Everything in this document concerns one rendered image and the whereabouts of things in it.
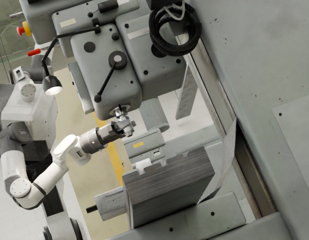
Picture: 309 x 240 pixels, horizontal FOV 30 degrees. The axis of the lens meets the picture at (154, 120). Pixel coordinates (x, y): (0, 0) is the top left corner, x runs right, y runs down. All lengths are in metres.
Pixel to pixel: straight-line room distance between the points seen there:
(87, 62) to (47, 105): 0.43
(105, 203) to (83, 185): 1.94
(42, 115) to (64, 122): 1.56
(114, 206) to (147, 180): 0.50
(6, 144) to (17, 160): 0.09
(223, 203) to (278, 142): 0.28
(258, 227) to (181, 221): 0.26
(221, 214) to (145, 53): 0.66
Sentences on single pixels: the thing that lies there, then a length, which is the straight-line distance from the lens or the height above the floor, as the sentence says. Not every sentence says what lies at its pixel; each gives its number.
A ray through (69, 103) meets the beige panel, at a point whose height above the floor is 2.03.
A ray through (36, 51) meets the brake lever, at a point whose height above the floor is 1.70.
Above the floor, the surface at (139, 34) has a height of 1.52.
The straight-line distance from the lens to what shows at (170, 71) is 2.16.
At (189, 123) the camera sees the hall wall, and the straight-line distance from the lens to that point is 11.68.
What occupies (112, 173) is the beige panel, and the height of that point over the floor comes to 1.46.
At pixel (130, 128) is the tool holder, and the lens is 2.18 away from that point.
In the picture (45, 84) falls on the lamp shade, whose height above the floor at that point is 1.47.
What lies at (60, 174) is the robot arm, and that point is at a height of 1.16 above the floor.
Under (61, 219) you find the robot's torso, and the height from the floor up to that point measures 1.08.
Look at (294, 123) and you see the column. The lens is 2.04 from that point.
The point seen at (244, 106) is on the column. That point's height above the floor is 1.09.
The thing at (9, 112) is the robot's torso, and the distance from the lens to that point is 2.50.
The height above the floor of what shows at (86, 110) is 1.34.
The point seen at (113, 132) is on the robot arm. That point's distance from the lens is 2.17.
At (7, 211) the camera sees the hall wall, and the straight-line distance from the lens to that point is 11.51.
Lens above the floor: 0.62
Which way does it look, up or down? 16 degrees up
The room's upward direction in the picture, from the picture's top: 22 degrees counter-clockwise
